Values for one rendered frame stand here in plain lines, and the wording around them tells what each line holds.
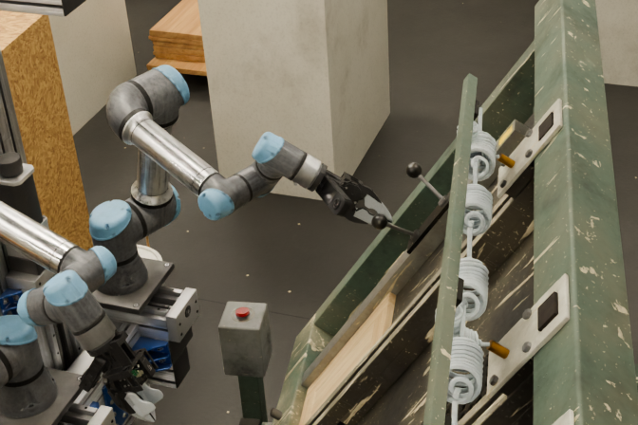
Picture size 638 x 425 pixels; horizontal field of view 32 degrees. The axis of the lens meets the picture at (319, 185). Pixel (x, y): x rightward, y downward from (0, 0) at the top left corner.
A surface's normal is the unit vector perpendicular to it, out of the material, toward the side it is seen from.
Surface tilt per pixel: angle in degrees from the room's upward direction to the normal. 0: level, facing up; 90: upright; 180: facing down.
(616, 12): 90
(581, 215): 34
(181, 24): 0
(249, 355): 90
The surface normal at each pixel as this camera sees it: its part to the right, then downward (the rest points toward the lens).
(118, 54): 0.94, 0.14
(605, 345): 0.50, -0.68
